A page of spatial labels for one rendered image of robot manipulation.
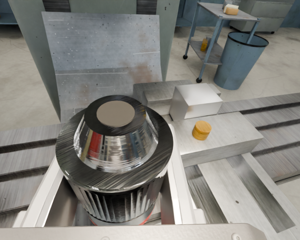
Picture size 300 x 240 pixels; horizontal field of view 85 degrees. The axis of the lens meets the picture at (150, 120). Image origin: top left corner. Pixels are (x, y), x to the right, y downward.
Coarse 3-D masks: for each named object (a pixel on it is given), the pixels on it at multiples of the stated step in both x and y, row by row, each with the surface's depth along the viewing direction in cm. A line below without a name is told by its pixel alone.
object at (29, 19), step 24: (24, 0) 40; (48, 0) 41; (72, 0) 42; (96, 0) 44; (120, 0) 45; (144, 0) 46; (168, 0) 48; (24, 24) 43; (168, 24) 53; (48, 48) 48; (168, 48) 59; (48, 72) 53
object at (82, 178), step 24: (72, 120) 7; (72, 144) 6; (168, 144) 7; (72, 168) 6; (144, 168) 6; (96, 192) 5; (120, 192) 5; (144, 192) 6; (96, 216) 7; (120, 216) 7; (144, 216) 9
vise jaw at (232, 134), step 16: (176, 128) 24; (192, 128) 24; (224, 128) 25; (240, 128) 25; (192, 144) 22; (208, 144) 22; (224, 144) 22; (240, 144) 23; (256, 144) 25; (192, 160) 23; (208, 160) 24
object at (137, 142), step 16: (112, 96) 7; (96, 112) 6; (112, 112) 6; (128, 112) 6; (144, 112) 6; (80, 128) 6; (96, 128) 5; (112, 128) 5; (128, 128) 5; (144, 128) 6; (80, 144) 6; (96, 144) 5; (112, 144) 5; (128, 144) 5; (144, 144) 6; (96, 160) 5; (112, 160) 5; (128, 160) 6; (144, 160) 6
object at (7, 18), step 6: (186, 0) 381; (0, 12) 309; (198, 12) 345; (0, 18) 287; (6, 18) 290; (12, 18) 292; (180, 18) 399; (180, 24) 360; (186, 24) 364; (192, 36) 378
